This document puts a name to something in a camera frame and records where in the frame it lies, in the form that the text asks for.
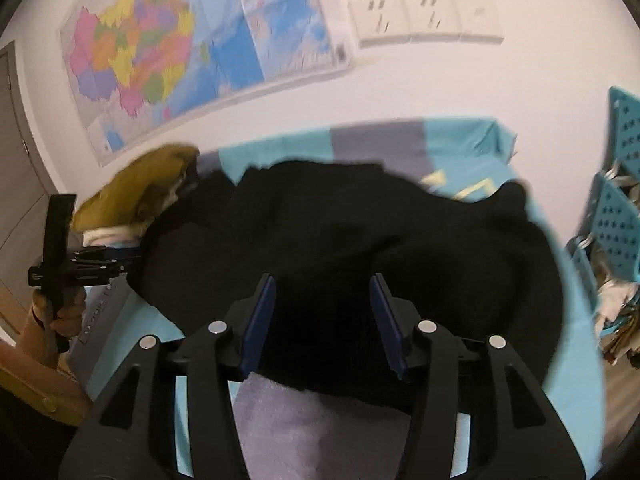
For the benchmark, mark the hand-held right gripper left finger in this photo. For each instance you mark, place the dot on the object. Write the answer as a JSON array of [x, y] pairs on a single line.
[[257, 330]]

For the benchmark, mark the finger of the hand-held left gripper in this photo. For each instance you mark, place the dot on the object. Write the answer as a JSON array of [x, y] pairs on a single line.
[[107, 260]]

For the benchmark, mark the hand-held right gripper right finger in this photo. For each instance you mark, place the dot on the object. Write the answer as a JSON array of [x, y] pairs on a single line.
[[387, 330]]

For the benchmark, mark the black buttoned coat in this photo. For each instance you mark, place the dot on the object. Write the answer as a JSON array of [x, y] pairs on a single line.
[[350, 240]]

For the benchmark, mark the person's left forearm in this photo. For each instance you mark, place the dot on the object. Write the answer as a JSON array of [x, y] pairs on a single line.
[[42, 347]]

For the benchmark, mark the pile of clothes in rack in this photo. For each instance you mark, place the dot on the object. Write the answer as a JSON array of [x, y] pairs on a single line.
[[620, 305]]

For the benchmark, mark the person's left hand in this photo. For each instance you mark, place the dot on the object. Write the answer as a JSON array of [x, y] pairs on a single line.
[[70, 315]]

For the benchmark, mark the grey printed box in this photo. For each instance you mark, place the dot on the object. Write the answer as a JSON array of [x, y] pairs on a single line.
[[97, 315]]

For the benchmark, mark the olive brown garment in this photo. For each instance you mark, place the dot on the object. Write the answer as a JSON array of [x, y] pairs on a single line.
[[130, 190]]

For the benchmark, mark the blue perforated rack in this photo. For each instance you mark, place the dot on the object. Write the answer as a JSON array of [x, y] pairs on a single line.
[[620, 215]]

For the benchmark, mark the wooden bed frame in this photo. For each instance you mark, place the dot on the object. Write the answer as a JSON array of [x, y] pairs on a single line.
[[30, 385]]

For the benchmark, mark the colourful wall map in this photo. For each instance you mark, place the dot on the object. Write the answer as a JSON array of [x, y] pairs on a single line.
[[175, 50]]

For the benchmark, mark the white wall socket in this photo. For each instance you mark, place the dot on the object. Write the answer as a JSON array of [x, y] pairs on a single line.
[[380, 17], [479, 17], [432, 14]]

